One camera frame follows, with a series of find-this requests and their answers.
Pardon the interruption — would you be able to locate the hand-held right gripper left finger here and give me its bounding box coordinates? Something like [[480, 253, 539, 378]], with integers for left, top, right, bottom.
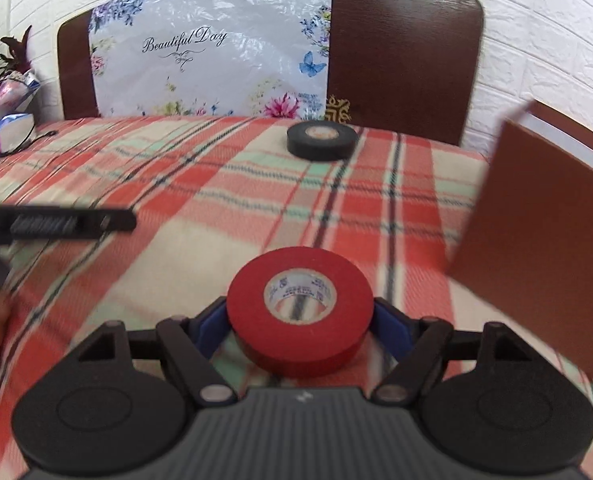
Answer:
[[77, 296, 238, 407]]

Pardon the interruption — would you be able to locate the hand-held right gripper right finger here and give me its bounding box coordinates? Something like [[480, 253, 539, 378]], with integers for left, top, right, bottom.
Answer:
[[371, 297, 533, 407]]

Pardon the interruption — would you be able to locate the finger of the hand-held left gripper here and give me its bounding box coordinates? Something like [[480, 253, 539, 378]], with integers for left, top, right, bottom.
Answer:
[[76, 207, 138, 237]]

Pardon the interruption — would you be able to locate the red tape roll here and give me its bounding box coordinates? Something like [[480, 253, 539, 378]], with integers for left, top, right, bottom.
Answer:
[[226, 246, 376, 379]]

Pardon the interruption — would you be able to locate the blue tissue pack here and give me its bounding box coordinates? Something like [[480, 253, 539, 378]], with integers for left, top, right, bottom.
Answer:
[[0, 112, 36, 154]]

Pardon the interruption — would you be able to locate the pink plastic packet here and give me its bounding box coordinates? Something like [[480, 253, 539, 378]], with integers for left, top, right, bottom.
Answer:
[[0, 71, 42, 121]]

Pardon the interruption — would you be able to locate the floral plastic sheet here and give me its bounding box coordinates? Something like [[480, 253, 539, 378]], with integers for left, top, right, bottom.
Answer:
[[87, 0, 335, 122]]

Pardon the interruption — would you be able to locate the dark red plant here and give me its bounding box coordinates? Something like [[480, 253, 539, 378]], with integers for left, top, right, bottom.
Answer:
[[0, 25, 35, 86]]

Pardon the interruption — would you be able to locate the black tape roll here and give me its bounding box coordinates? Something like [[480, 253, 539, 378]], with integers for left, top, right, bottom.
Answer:
[[286, 121, 356, 162]]

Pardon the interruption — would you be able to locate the black cable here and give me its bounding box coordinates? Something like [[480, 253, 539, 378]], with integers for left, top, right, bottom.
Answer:
[[0, 130, 58, 168]]

